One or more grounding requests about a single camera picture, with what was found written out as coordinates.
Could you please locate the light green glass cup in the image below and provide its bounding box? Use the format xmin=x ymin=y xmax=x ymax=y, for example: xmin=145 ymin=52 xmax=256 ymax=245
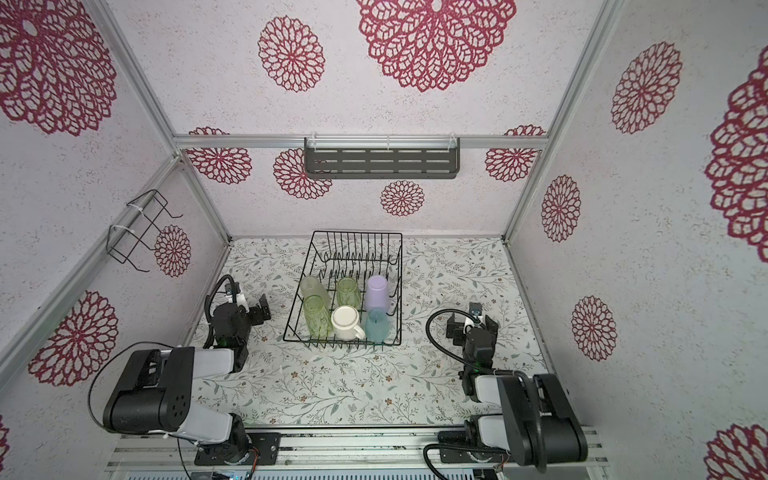
xmin=303 ymin=295 xmax=333 ymax=340

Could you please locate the teal plastic cup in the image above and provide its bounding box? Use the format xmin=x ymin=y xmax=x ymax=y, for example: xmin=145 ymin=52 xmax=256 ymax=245
xmin=365 ymin=308 xmax=390 ymax=343

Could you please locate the red and white mug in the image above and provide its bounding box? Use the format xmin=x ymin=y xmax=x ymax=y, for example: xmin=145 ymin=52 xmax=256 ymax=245
xmin=331 ymin=305 xmax=366 ymax=341

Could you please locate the purple plastic cup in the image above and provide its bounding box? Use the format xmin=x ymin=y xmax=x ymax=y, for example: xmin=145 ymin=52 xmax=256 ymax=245
xmin=364 ymin=275 xmax=390 ymax=312

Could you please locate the green glass mug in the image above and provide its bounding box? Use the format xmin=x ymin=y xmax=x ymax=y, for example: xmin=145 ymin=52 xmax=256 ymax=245
xmin=336 ymin=277 xmax=362 ymax=310

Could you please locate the frosted pale green cup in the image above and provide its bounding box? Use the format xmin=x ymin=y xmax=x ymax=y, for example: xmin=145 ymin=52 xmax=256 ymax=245
xmin=299 ymin=275 xmax=332 ymax=309

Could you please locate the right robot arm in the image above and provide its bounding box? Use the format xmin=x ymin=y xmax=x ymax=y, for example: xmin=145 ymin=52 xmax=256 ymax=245
xmin=440 ymin=311 xmax=589 ymax=472

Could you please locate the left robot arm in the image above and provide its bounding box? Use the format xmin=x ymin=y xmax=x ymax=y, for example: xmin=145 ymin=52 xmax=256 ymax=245
xmin=102 ymin=294 xmax=271 ymax=451

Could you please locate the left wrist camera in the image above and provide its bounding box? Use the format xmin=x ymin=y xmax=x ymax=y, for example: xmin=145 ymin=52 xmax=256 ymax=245
xmin=226 ymin=285 xmax=250 ymax=313

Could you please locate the black wire dish rack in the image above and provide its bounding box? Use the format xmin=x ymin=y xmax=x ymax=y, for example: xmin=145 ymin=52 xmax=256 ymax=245
xmin=282 ymin=230 xmax=404 ymax=349

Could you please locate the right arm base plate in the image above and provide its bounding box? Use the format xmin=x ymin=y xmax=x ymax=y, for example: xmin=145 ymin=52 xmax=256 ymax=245
xmin=437 ymin=428 xmax=523 ymax=465

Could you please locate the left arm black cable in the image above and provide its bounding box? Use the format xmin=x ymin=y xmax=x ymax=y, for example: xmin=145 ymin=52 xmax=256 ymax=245
xmin=87 ymin=274 xmax=238 ymax=430

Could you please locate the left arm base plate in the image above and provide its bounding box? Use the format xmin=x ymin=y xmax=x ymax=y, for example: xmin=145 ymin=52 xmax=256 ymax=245
xmin=194 ymin=432 xmax=282 ymax=467

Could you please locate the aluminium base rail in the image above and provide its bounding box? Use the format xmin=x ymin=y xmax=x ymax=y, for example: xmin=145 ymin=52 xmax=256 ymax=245
xmin=105 ymin=425 xmax=611 ymax=480

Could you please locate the black wire wall holder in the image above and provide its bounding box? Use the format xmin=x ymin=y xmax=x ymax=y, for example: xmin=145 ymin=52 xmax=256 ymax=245
xmin=105 ymin=189 xmax=183 ymax=273

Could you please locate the grey wall shelf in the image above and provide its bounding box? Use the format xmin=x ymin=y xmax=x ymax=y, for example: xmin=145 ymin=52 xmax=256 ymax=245
xmin=303 ymin=137 xmax=461 ymax=180

